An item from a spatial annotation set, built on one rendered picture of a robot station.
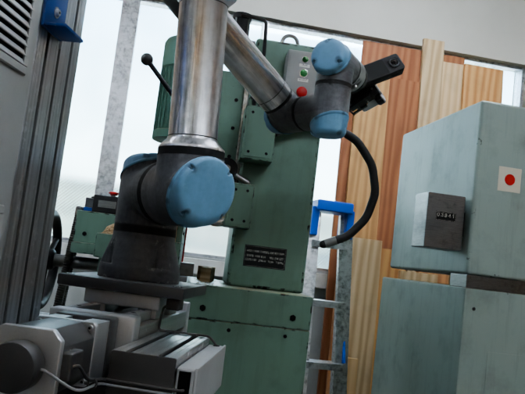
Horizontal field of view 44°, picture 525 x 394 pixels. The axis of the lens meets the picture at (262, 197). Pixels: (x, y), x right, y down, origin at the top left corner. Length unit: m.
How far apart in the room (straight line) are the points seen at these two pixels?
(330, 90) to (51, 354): 0.77
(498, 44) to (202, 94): 3.01
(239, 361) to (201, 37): 0.92
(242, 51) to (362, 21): 2.37
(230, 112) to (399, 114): 1.72
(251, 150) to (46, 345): 1.08
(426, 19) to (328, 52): 2.52
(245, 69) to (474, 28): 2.69
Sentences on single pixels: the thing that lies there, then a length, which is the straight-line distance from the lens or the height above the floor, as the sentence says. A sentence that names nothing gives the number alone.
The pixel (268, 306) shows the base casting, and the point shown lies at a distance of 1.74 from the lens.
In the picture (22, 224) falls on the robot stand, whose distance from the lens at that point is 1.05.
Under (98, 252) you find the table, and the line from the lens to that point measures 1.65.
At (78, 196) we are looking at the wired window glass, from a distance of 3.38.
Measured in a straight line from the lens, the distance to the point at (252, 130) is 1.78.
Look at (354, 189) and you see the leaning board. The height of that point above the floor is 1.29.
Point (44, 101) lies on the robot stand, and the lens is 1.08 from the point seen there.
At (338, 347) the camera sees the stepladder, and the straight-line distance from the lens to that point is 2.71.
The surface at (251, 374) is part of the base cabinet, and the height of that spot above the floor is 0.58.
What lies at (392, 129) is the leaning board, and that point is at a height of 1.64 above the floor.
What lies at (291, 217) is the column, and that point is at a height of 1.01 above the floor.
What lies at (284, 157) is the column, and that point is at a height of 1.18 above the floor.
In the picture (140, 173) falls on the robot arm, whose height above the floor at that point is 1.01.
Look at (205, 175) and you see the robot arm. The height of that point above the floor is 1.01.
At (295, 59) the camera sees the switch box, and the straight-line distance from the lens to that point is 1.87.
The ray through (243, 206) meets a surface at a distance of 1.74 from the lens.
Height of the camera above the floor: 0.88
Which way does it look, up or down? 6 degrees up
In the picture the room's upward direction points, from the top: 7 degrees clockwise
